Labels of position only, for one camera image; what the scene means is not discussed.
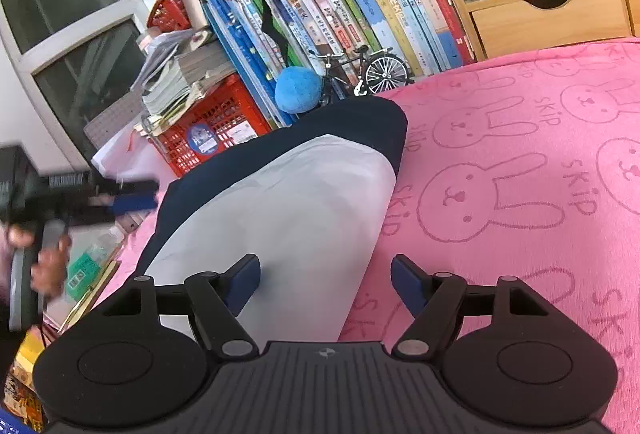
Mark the small red plastic crate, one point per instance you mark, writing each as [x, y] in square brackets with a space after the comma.
[170, 12]

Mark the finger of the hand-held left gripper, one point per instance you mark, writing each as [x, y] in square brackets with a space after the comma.
[135, 205]
[137, 188]

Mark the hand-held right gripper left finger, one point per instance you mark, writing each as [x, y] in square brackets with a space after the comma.
[245, 279]

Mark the yellow-edged flat book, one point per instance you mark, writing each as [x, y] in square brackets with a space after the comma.
[85, 309]

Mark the grey perforated board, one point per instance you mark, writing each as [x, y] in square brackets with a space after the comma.
[112, 119]

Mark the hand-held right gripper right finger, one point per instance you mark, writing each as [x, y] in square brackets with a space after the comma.
[407, 279]

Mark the white window frame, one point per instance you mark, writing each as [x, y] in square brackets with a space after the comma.
[50, 119]

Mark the large red plastic crate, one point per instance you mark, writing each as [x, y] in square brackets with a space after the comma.
[220, 114]

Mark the miniature bicycle model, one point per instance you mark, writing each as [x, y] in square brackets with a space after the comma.
[385, 72]

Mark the white navy red-striped jacket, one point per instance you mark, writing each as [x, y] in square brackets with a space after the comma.
[280, 194]

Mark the person's left hand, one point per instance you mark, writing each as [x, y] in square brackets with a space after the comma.
[52, 269]

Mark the yellow printed package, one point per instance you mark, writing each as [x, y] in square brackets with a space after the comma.
[25, 364]

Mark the pink rabbit print blanket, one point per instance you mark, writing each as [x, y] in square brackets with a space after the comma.
[500, 164]

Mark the white plastic bag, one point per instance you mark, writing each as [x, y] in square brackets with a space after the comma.
[130, 154]

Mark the row of tall thin blue books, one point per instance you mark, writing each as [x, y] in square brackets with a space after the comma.
[240, 39]

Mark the stack of worn workbooks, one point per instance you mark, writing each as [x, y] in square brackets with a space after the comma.
[175, 84]

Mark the wooden drawer organizer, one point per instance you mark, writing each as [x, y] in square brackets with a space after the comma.
[550, 19]

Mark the blue plush ball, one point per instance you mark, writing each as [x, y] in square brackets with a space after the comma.
[299, 89]

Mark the green packet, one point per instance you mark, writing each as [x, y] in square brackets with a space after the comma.
[90, 269]

